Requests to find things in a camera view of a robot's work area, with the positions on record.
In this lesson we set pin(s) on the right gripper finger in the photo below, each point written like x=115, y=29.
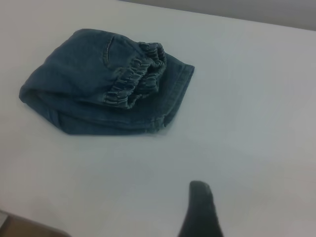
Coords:
x=201, y=212

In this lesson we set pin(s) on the blue denim shorts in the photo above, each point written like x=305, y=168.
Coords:
x=98, y=93

